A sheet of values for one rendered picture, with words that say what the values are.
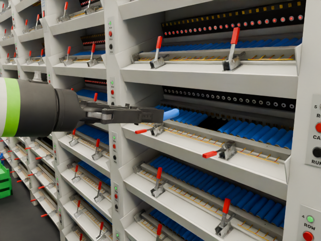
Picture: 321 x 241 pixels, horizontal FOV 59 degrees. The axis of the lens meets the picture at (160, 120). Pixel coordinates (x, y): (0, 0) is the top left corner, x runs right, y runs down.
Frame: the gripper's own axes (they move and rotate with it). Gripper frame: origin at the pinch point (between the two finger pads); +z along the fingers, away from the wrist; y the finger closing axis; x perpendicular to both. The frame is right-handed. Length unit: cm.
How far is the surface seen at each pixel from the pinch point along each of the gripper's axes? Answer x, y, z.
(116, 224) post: 49, 41, 22
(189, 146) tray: 8.0, 2.7, 17.2
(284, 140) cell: 1.8, -18.9, 24.4
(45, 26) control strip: -31, 109, 8
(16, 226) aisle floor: 101, 153, 12
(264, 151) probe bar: 4.6, -17.2, 20.0
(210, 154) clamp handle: 6.8, -9.8, 11.2
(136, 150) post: 17.7, 35.5, 23.3
